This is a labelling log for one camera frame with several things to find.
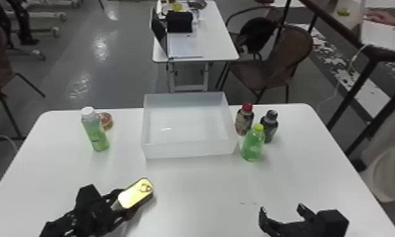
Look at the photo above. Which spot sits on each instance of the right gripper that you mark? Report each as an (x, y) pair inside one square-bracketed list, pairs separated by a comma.
[(294, 229)]

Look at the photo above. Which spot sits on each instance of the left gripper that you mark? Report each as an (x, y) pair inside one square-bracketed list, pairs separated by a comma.
[(113, 213)]

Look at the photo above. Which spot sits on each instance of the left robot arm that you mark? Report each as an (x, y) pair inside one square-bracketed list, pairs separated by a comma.
[(56, 228)]

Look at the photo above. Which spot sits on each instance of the green bottle with white cap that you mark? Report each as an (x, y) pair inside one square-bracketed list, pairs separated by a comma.
[(94, 132)]

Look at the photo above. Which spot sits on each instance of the red can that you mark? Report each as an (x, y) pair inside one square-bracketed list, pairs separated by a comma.
[(106, 120)]

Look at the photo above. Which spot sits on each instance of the black bottle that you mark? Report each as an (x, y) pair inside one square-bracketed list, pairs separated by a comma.
[(269, 127)]

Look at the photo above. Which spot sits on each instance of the clear box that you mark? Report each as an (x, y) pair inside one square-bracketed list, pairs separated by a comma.
[(189, 125)]

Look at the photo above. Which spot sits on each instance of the brown bottle with red cap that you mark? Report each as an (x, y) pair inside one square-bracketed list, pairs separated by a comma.
[(244, 120)]

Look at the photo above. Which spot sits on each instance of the laptop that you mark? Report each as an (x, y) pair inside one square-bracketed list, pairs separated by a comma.
[(180, 46)]

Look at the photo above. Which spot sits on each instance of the white side table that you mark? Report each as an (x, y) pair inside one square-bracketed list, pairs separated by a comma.
[(213, 43)]

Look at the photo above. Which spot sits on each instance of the dark side table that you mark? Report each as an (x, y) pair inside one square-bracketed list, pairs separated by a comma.
[(366, 49)]

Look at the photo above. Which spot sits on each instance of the black box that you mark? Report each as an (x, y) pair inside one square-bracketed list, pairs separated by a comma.
[(179, 21)]

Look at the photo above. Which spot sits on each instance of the person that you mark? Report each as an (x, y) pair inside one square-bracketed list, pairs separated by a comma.
[(22, 23)]

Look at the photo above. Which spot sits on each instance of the person's hand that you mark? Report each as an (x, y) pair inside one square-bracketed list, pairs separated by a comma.
[(380, 17)]

